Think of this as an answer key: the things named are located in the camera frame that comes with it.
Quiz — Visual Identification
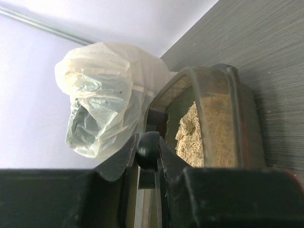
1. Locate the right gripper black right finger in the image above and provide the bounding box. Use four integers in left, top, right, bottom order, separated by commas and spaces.
155, 138, 304, 228

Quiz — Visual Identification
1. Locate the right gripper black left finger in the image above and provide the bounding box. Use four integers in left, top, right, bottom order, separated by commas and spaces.
0, 134, 139, 228

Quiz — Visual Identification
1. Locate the black slotted litter scoop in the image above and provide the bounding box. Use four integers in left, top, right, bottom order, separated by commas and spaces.
135, 108, 169, 190

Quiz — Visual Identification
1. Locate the beige cat litter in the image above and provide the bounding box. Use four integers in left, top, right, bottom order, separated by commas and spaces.
175, 102, 204, 167

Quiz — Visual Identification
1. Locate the dark translucent litter box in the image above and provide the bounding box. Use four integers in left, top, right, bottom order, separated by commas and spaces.
135, 63, 266, 228

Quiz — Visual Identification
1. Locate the translucent plastic trash bag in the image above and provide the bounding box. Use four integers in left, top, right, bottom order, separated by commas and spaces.
55, 42, 174, 161

